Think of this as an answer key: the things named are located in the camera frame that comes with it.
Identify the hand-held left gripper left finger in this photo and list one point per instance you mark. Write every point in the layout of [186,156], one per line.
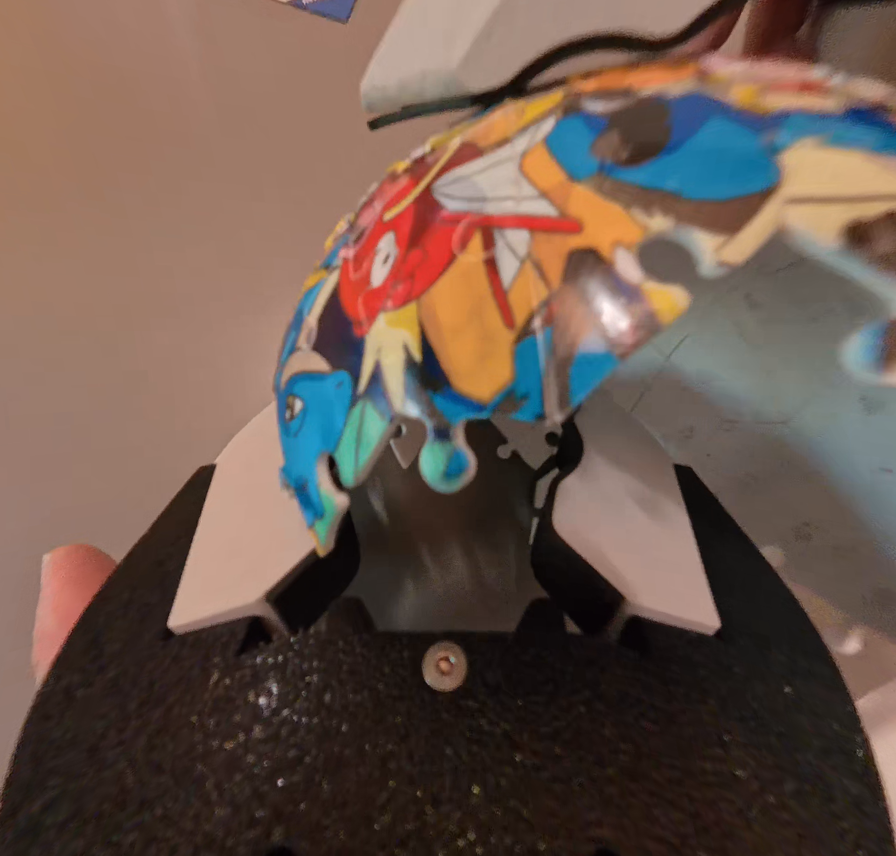
[231,555]

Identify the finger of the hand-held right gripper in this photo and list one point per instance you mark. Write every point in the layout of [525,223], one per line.
[490,30]
[861,30]

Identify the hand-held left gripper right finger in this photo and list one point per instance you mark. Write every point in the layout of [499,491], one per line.
[637,534]

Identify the colourful puzzle ball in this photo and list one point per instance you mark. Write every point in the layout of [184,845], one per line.
[490,275]

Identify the person's right hand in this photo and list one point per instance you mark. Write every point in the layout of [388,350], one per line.
[777,23]

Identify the person's left hand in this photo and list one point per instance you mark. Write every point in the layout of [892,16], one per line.
[63,604]

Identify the person's white shirt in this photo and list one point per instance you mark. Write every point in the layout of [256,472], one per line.
[880,716]

